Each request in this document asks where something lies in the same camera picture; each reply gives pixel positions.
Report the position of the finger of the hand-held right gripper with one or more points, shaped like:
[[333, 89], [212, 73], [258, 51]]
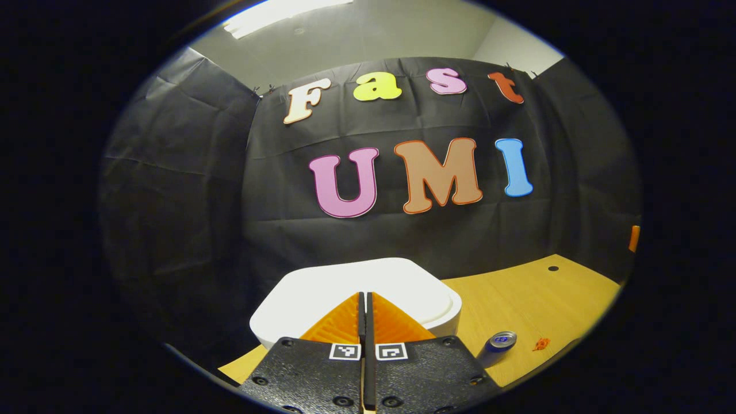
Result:
[[633, 238]]

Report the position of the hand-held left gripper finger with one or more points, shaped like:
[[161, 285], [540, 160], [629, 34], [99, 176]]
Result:
[[370, 328], [361, 328]]

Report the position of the white desktop garbage bin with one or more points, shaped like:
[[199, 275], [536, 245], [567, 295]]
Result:
[[322, 287]]

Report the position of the blue pop can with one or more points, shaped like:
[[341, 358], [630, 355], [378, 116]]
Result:
[[493, 351]]

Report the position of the orange paper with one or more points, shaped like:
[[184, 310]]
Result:
[[540, 344]]

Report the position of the black backdrop cloth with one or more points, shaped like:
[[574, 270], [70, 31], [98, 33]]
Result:
[[190, 201]]

